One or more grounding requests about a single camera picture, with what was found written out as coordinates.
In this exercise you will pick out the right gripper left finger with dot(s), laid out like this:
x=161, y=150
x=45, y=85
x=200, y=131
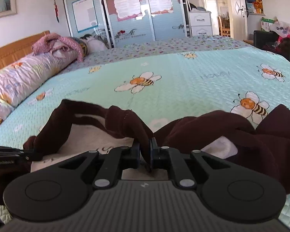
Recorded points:
x=117, y=160

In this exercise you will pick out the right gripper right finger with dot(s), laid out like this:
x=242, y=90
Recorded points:
x=171, y=160

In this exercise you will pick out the grey and maroon sweatshirt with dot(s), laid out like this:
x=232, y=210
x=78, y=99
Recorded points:
x=265, y=148

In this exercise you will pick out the floral rolled quilt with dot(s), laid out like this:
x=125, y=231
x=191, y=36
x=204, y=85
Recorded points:
x=21, y=78

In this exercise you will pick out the teal bee-pattern bedspread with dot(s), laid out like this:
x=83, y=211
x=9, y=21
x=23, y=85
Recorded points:
x=160, y=81

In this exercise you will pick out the wooden headboard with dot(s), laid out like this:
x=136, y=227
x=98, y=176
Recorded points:
x=18, y=49

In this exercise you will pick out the pink crumpled garment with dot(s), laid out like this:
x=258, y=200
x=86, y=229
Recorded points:
x=57, y=45

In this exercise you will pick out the white drawer cabinet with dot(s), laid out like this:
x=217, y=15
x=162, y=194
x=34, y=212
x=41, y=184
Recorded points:
x=201, y=23

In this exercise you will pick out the blue sliding-door wardrobe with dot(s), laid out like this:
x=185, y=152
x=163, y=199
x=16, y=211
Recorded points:
x=119, y=23

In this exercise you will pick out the white room door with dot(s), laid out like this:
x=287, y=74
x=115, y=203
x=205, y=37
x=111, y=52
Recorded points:
x=238, y=19

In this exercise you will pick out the red hanging wall ornament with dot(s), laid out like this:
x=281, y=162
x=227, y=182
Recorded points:
x=56, y=12

